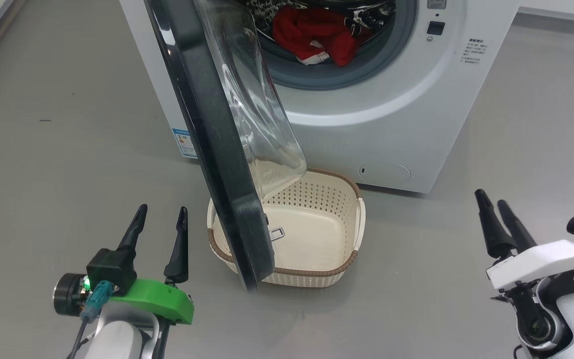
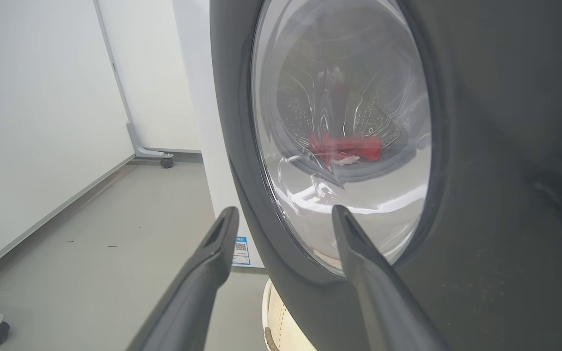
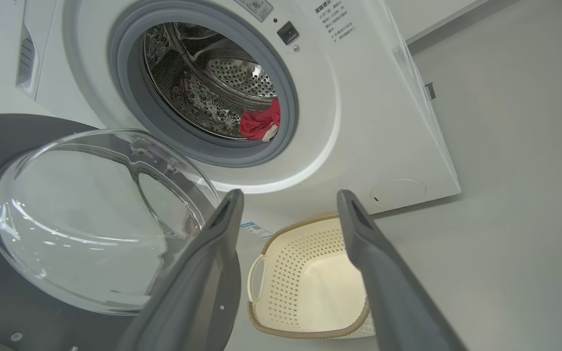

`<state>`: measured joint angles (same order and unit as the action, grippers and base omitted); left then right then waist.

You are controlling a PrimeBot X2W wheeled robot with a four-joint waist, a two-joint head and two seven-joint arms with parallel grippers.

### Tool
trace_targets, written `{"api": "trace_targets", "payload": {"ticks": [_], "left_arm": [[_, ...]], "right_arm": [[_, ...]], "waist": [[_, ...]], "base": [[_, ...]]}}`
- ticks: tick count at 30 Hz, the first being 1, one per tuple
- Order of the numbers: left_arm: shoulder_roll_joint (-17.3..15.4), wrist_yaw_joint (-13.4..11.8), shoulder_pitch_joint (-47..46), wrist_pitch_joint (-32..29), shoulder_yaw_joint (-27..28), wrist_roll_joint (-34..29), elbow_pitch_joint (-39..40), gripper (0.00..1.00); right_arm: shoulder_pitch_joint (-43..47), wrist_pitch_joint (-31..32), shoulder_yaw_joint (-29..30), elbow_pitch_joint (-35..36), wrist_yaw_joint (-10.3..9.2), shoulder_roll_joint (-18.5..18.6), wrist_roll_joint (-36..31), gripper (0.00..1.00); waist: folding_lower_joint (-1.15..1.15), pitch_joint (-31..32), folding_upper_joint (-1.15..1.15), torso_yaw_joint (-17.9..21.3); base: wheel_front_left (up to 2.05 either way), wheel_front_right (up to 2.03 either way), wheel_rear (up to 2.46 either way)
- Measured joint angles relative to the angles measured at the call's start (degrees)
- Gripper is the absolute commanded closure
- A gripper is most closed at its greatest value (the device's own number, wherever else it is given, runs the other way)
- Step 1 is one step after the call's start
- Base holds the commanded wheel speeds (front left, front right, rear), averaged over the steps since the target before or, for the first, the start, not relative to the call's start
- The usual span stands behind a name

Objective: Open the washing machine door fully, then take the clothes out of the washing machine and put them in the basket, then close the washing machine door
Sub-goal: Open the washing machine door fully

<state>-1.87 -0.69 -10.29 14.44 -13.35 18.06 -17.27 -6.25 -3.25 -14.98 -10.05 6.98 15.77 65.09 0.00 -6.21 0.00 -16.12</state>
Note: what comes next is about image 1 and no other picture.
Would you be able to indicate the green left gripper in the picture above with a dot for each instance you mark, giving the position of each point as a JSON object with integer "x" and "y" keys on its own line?
{"x": 162, "y": 299}

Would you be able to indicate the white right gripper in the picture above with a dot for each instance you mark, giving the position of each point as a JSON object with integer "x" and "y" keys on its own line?
{"x": 541, "y": 262}

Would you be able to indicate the black glass washing machine door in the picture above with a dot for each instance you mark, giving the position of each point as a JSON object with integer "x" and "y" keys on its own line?
{"x": 217, "y": 149}

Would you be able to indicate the red jersey with black logo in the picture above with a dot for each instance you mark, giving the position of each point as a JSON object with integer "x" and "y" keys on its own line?
{"x": 307, "y": 25}

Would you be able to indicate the cream perforated laundry basket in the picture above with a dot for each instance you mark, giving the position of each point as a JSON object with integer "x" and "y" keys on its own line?
{"x": 312, "y": 234}

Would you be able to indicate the white front-load washing machine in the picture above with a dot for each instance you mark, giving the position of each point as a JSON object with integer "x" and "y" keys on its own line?
{"x": 391, "y": 124}

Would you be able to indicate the blue energy label sticker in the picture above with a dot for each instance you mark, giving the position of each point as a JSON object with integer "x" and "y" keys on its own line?
{"x": 183, "y": 142}

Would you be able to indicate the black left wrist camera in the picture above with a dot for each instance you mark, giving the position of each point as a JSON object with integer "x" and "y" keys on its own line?
{"x": 112, "y": 269}

